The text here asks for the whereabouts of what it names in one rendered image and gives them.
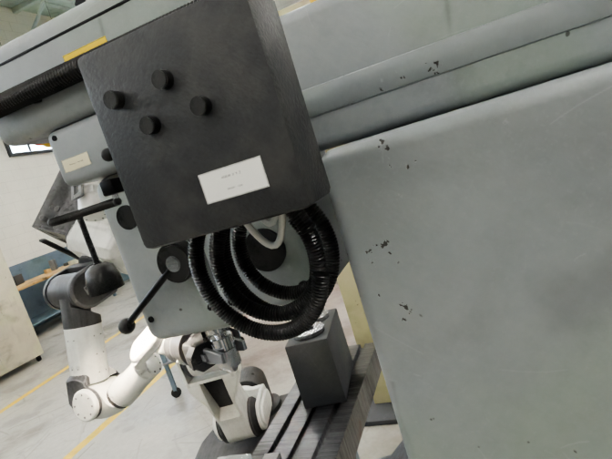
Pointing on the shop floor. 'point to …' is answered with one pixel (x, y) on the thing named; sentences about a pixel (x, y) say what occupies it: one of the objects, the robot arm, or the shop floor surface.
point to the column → (490, 270)
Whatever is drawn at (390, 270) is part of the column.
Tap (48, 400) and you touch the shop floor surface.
